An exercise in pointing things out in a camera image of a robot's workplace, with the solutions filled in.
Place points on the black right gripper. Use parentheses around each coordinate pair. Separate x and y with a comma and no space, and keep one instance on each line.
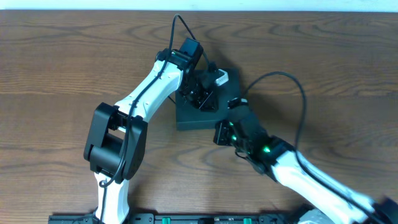
(221,133)

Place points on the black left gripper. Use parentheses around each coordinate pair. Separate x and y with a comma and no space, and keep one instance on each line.
(204,99)

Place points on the black gift box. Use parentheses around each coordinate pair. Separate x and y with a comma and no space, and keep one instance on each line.
(190,118)

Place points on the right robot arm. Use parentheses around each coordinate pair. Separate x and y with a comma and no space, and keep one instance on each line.
(283,163)

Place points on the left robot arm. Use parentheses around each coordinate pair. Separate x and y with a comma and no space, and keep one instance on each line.
(116,140)

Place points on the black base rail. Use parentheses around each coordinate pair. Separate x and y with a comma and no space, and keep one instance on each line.
(268,218)

